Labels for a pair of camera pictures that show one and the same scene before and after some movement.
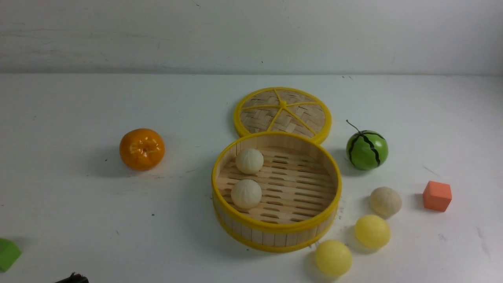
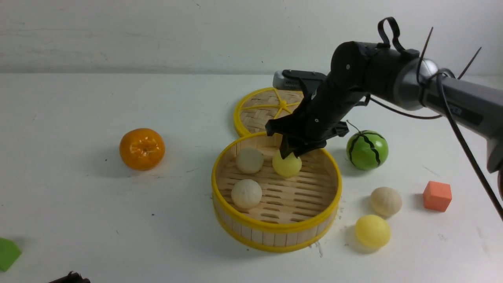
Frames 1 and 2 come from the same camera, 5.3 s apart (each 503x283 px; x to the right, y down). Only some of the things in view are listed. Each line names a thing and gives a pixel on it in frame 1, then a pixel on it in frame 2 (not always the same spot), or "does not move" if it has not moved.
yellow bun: (333, 258) → (288, 167)
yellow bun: (372, 231) does not move
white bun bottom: (246, 194) does not move
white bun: (249, 160) does not move
